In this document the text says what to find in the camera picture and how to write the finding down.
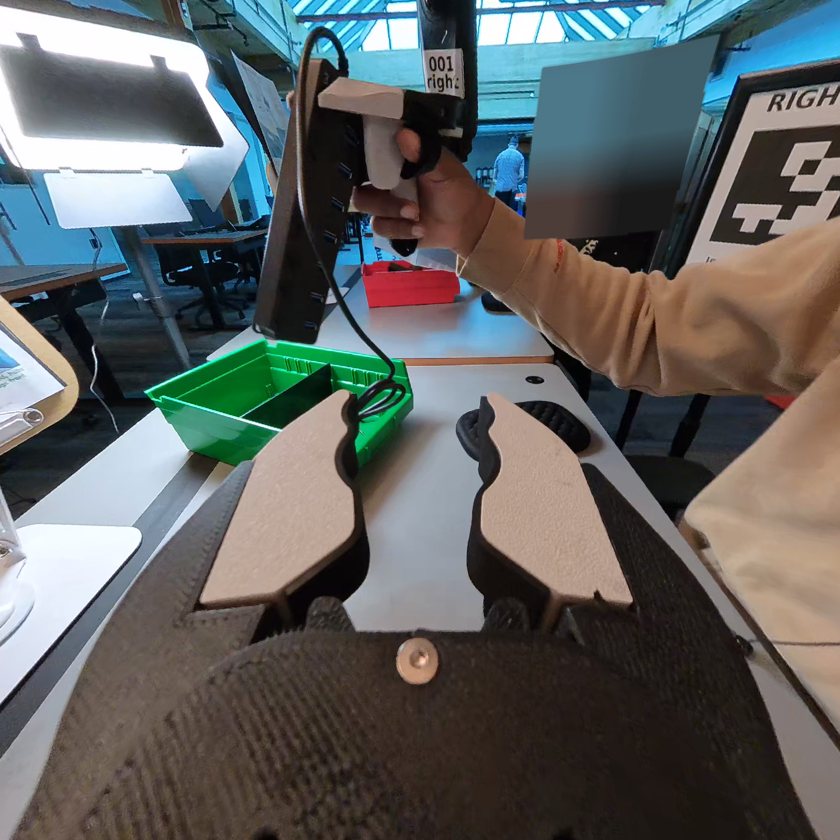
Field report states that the printed instruction sheet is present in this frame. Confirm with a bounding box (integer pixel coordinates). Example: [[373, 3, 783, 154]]
[[0, 322, 67, 421]]

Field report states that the green plastic bin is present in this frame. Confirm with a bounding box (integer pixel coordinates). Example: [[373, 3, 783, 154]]
[[144, 339, 414, 467]]

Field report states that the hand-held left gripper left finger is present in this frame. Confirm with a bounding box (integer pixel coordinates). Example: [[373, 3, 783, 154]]
[[199, 390, 370, 624]]

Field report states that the black ribbed wrist rest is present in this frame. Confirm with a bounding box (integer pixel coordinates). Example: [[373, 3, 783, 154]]
[[456, 400, 592, 460]]

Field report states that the wooden background desk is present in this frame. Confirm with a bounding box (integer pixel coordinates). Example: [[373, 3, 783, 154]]
[[0, 262, 129, 408], [141, 226, 266, 329]]

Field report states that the black hub cable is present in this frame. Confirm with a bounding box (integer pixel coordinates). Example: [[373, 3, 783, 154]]
[[294, 26, 409, 422]]

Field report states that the instruction sheet on stand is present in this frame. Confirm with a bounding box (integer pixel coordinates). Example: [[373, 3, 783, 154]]
[[0, 295, 143, 706]]

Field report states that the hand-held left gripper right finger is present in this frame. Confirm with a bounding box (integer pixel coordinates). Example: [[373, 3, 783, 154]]
[[467, 392, 634, 631]]

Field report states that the red plastic bin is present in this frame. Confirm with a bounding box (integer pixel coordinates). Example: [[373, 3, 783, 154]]
[[362, 260, 460, 308]]

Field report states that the black white marker sign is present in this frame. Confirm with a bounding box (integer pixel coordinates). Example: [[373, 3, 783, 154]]
[[682, 59, 840, 266]]

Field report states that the person's right forearm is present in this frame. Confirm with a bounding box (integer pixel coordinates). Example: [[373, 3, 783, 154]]
[[456, 197, 840, 398]]

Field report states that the person's right hand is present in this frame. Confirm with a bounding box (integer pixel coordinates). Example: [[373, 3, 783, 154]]
[[351, 128, 496, 260]]

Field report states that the bright light panel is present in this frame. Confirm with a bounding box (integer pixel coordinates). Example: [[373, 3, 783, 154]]
[[0, 7, 250, 368]]

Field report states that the black office chair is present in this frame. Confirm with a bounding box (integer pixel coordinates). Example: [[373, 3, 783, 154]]
[[161, 239, 247, 316]]

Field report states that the person's beige hoodie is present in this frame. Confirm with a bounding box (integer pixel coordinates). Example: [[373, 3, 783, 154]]
[[682, 354, 840, 723]]

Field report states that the white wooden document stand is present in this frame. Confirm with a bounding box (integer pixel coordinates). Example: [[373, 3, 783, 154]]
[[230, 49, 290, 173]]

